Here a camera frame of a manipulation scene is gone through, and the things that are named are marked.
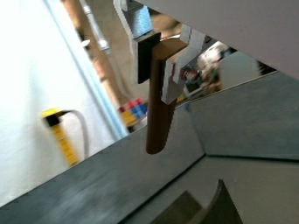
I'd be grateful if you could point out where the brown oval rod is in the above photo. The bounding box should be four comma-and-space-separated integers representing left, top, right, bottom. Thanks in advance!
146, 38, 187, 154

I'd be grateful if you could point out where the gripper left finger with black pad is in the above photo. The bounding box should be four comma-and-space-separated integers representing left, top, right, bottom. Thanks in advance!
114, 0, 162, 83

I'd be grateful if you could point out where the dark grey curved fixture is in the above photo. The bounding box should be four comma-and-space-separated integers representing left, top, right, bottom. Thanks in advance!
148, 178, 246, 224

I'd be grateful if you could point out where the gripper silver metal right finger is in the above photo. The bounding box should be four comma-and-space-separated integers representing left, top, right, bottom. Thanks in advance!
162, 24, 206, 104

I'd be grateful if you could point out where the colourful block stack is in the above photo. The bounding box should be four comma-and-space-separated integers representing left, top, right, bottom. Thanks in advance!
118, 98, 147, 126

